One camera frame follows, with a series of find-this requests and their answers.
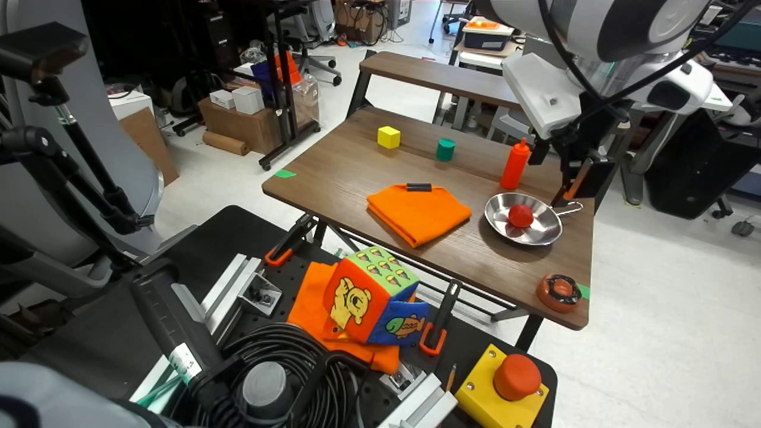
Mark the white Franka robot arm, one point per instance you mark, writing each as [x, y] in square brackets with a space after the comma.
[609, 31]

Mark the grey office chair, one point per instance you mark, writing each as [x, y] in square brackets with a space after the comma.
[508, 133]

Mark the cardboard tube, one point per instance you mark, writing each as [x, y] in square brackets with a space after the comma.
[225, 143]

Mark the orange-red squeeze bottle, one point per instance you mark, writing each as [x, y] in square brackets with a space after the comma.
[515, 165]

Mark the wooden desk with shelf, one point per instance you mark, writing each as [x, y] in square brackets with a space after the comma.
[442, 77]

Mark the black base board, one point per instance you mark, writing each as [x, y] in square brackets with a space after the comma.
[221, 240]

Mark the black camera tripod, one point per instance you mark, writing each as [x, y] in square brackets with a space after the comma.
[48, 156]

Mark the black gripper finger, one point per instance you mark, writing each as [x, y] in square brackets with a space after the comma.
[564, 191]
[589, 186]

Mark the grey box with orange top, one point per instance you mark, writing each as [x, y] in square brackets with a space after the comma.
[485, 35]

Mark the green tape marker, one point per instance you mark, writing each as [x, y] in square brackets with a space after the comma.
[584, 292]
[283, 174]

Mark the colourful plush cube toy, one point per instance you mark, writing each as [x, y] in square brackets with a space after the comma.
[371, 298]

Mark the large cardboard box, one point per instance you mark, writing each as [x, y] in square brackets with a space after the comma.
[239, 123]

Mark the yellow emergency stop button box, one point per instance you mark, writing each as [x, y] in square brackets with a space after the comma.
[500, 393]

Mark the aluminium extrusion rail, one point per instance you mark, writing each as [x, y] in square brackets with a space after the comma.
[420, 400]
[230, 287]

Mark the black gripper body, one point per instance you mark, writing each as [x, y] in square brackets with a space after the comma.
[584, 152]

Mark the orange folded cloth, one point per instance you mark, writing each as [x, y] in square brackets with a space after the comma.
[416, 216]

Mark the yellow cube block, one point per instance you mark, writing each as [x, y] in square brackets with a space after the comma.
[388, 137]

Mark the black office chair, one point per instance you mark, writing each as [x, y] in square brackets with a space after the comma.
[698, 167]

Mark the black orange bar clamp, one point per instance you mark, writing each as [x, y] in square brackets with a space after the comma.
[438, 323]
[289, 241]

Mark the orange and black round object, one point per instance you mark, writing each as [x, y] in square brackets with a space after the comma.
[563, 292]

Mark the silver metal pan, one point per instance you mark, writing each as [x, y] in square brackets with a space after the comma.
[546, 228]

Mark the green cylinder block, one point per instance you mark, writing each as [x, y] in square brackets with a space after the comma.
[446, 148]

